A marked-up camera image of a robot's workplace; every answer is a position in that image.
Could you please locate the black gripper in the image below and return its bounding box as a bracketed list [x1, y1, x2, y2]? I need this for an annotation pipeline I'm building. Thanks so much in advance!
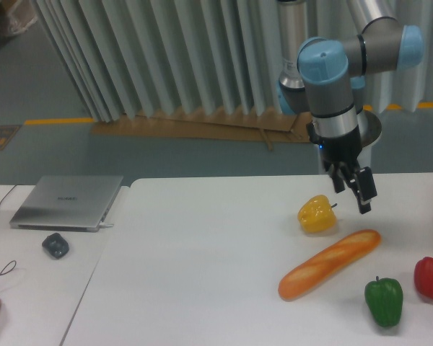
[306, 122, 377, 214]

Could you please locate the red toy bell pepper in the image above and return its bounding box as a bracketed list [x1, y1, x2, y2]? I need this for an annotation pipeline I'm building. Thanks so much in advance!
[414, 257, 433, 300]

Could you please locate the silver closed laptop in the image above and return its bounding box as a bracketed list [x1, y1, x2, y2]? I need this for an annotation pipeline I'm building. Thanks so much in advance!
[9, 175, 123, 232]

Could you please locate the white usb plug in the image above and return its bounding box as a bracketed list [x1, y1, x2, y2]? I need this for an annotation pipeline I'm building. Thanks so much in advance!
[99, 222, 114, 229]

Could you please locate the yellow toy bell pepper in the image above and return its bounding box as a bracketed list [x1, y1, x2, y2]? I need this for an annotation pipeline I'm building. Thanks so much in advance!
[297, 195, 337, 234]

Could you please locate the white side table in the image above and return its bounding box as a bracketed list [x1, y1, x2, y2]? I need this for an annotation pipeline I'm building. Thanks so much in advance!
[0, 185, 129, 345]

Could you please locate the flat brown cardboard sheet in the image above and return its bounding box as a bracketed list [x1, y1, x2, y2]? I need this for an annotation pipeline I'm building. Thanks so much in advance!
[90, 106, 311, 151]

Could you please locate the green toy bell pepper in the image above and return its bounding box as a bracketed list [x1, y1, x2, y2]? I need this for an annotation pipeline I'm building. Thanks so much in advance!
[364, 276, 403, 328]

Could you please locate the orange toy baguette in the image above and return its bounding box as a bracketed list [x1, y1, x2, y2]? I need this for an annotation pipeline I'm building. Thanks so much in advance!
[278, 229, 381, 301]

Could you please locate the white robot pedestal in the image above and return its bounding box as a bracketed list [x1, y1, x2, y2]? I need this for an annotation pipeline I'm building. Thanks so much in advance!
[307, 107, 383, 176]

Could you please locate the pale green folding screen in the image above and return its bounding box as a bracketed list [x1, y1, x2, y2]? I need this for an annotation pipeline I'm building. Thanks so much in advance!
[31, 1, 433, 122]

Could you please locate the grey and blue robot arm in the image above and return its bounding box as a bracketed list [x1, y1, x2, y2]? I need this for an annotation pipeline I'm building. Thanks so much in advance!
[277, 1, 424, 214]

